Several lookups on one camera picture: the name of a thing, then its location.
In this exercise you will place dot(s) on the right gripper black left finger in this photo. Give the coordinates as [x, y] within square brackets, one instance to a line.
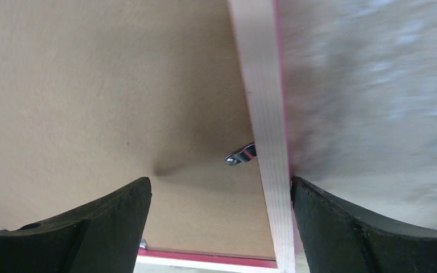
[101, 236]

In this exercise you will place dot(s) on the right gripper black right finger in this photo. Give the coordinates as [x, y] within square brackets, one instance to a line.
[340, 236]

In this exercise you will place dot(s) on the brown backing board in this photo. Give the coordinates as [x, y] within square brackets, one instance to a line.
[95, 94]

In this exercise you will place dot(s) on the pink picture frame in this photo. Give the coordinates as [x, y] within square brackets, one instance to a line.
[255, 26]

